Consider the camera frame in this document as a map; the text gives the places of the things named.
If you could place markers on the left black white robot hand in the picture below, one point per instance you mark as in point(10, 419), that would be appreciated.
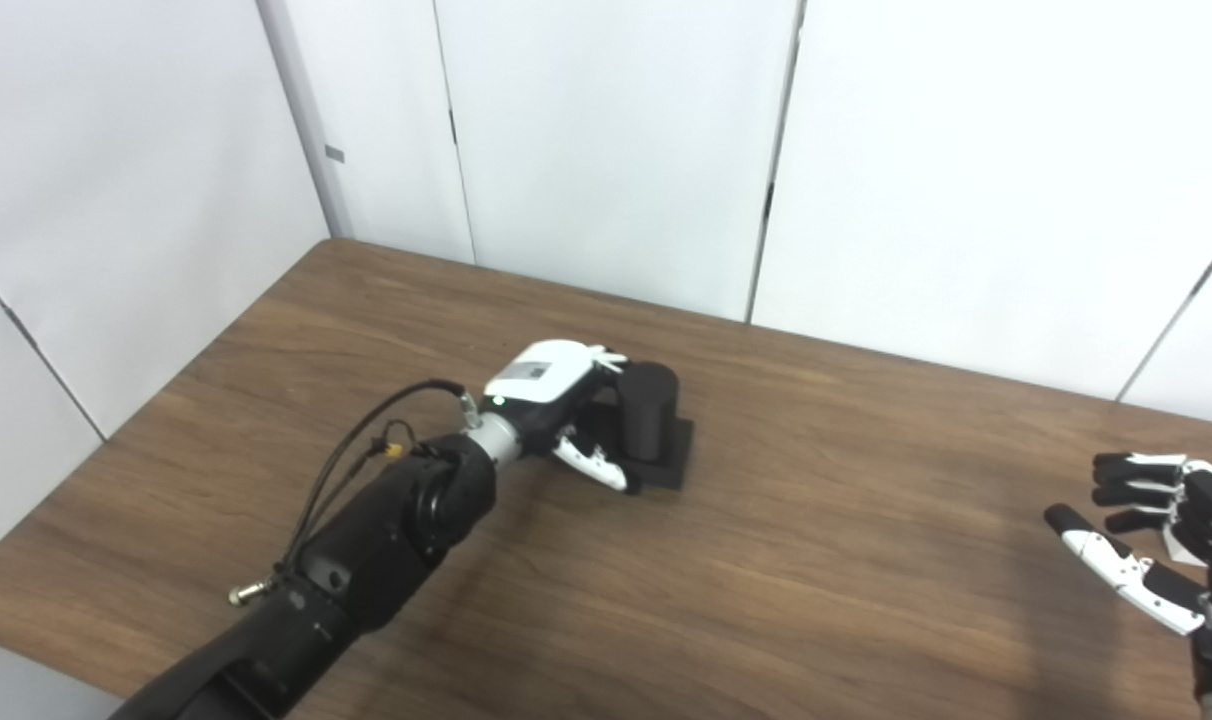
point(541, 375)

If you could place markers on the black cylinder peg with base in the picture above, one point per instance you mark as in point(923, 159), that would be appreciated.
point(648, 410)

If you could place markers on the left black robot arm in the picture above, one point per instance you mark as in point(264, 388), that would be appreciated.
point(366, 560)

